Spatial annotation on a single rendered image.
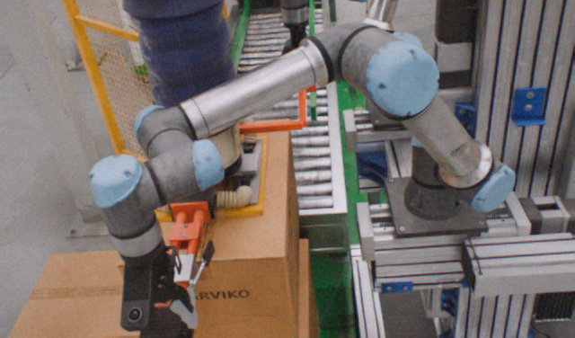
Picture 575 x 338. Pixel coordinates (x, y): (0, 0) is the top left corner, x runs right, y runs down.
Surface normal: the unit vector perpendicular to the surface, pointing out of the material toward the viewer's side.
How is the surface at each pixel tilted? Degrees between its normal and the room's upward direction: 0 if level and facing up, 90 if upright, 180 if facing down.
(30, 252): 0
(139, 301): 28
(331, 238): 90
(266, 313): 90
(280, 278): 90
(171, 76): 108
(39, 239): 0
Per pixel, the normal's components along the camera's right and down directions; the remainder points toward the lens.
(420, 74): 0.39, 0.40
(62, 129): -0.02, 0.57
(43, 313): -0.11, -0.82
